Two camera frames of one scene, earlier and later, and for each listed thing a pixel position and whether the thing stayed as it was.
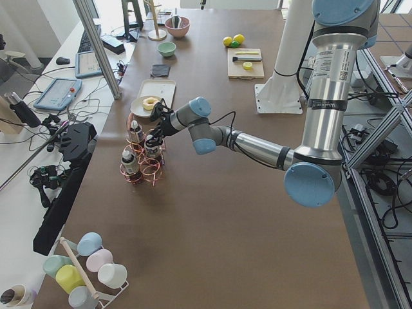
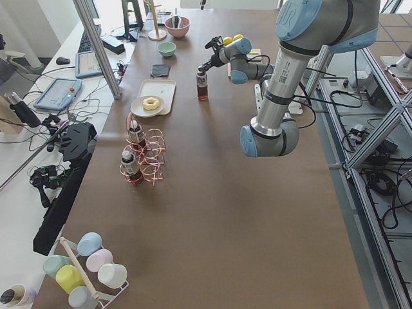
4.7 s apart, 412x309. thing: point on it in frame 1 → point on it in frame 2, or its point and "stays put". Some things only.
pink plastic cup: x=97 y=258 stays put
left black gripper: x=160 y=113 → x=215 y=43
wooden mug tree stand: x=155 y=35 stays put
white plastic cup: x=112 y=275 stays put
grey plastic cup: x=80 y=297 stays put
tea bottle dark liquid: x=152 y=156 → x=202 y=85
